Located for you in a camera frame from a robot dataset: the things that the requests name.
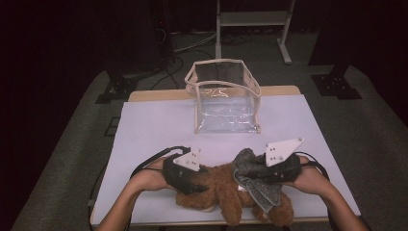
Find black stand base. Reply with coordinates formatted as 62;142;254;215
311;64;364;100
94;64;139;105

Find brown teddy bear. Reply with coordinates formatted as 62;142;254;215
175;162;294;227

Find grey knitted cloth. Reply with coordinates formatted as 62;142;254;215
231;147;283;215

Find right hand-held gripper black cable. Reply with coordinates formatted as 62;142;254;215
294;151;335;231

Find person's right hand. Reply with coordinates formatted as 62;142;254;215
284;156;331;196

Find black floor cables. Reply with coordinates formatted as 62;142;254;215
150;28;219;90

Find white table mat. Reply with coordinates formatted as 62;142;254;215
90;93;362;227

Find white metal stand frame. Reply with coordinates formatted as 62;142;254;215
215;0;296;65

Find wooden table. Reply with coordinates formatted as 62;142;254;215
89;85;362;229

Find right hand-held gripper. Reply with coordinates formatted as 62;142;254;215
251;138;305;185

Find person's left hand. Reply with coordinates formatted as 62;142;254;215
129;157;174;193

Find clear plastic bag beige trim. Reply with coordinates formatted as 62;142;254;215
184;58;263;135

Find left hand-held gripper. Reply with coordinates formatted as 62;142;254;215
162;147;209;195

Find thin black hanging cable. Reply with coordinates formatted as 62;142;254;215
87;165;109;231

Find white floor cable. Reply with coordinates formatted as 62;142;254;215
172;30;217;54

